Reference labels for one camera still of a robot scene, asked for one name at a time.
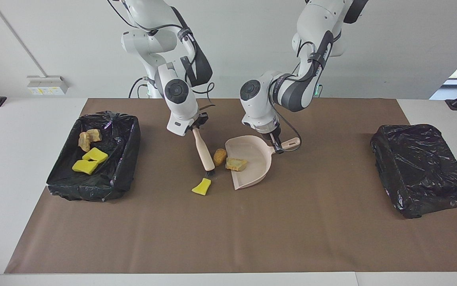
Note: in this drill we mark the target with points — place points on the brown potato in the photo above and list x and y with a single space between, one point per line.
219 157

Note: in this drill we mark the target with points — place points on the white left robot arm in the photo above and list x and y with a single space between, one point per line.
260 103

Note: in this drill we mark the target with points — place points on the pink plastic dustpan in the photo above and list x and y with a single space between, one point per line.
252 159

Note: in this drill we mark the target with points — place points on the beige green stone chunk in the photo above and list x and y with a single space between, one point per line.
236 164
94 135

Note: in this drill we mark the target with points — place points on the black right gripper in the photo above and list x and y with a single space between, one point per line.
200 120

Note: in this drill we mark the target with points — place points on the brown paper table mat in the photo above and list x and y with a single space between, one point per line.
292 218

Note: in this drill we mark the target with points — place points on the notched yellow sponge piece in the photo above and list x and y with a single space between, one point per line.
96 155

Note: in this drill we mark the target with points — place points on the open black bag lined bin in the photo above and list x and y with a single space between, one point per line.
117 159

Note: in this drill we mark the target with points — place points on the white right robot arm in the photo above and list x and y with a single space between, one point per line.
178 95

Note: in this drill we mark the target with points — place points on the wedge yellow sponge piece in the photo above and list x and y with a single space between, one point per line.
85 167

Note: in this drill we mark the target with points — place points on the black bag wrapped box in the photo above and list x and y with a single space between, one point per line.
419 167

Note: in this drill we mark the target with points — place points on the pink brush with black bristles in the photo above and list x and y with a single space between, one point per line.
203 151

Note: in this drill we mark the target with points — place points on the white wall socket box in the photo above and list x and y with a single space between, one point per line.
47 85

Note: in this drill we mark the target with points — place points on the curved yellow sponge piece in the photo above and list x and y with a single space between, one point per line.
201 187

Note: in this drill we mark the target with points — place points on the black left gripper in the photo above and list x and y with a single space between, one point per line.
274 136

